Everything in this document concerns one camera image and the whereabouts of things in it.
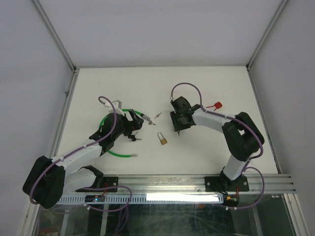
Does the green cable bike lock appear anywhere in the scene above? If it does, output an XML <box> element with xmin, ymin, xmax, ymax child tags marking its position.
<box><xmin>99</xmin><ymin>110</ymin><xmax>151</xmax><ymax>158</ymax></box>

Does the black-headed key pair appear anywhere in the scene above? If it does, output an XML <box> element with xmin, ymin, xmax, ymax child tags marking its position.
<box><xmin>128</xmin><ymin>134</ymin><xmax>141</xmax><ymax>142</ymax></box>

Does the brass padlock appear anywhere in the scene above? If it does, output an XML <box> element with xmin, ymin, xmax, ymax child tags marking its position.
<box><xmin>157</xmin><ymin>132</ymin><xmax>167</xmax><ymax>145</ymax></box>

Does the red cable seal tag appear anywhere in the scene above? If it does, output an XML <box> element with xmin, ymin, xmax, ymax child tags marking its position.
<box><xmin>206</xmin><ymin>102</ymin><xmax>222</xmax><ymax>110</ymax></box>

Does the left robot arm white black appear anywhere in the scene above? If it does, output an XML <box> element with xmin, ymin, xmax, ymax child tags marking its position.
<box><xmin>22</xmin><ymin>109</ymin><xmax>144</xmax><ymax>209</ymax></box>

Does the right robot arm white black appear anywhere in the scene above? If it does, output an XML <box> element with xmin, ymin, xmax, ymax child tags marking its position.
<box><xmin>170</xmin><ymin>96</ymin><xmax>265</xmax><ymax>190</ymax></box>

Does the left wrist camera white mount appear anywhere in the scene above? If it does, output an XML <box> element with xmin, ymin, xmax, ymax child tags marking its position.
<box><xmin>104</xmin><ymin>100</ymin><xmax>124</xmax><ymax>116</ymax></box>

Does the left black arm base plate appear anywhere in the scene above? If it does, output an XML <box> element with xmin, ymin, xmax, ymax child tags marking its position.
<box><xmin>76</xmin><ymin>176</ymin><xmax>119</xmax><ymax>192</ymax></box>

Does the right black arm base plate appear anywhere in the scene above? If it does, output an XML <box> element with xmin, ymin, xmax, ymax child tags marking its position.
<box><xmin>204</xmin><ymin>176</ymin><xmax>250</xmax><ymax>195</ymax></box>

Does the grey slotted cable duct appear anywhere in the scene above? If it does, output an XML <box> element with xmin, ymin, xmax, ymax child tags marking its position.
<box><xmin>58</xmin><ymin>193</ymin><xmax>223</xmax><ymax>205</ymax></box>

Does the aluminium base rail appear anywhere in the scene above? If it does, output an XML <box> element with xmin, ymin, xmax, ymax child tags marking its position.
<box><xmin>31</xmin><ymin>174</ymin><xmax>296</xmax><ymax>195</ymax></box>

